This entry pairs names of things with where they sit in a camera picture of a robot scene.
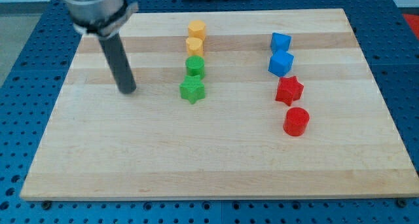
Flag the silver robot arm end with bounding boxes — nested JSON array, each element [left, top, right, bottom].
[[62, 0, 138, 39]]

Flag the green star block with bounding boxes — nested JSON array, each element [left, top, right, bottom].
[[179, 75, 206, 104]]

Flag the red star block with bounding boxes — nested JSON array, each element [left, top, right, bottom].
[[275, 76, 304, 106]]

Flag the green cylinder block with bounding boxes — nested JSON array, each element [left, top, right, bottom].
[[185, 55, 206, 79]]

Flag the yellow heart block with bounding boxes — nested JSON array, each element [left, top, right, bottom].
[[185, 37, 204, 57]]

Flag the wooden board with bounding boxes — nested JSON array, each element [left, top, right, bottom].
[[20, 9, 418, 201]]

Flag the yellow hexagon block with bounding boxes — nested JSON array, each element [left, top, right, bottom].
[[187, 20, 206, 41]]

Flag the blue cube block lower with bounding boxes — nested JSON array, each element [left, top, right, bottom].
[[268, 50, 294, 77]]

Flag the blue cube block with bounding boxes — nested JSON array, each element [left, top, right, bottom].
[[268, 50, 294, 77], [270, 33, 291, 54]]

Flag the red cylinder block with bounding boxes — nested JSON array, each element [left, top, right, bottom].
[[283, 107, 310, 136]]

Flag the blue cube block upper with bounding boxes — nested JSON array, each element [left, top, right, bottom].
[[270, 33, 291, 54]]

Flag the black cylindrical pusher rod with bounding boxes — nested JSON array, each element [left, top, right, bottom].
[[99, 34, 137, 94]]

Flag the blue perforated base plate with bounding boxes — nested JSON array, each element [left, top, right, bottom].
[[1, 0, 418, 223]]

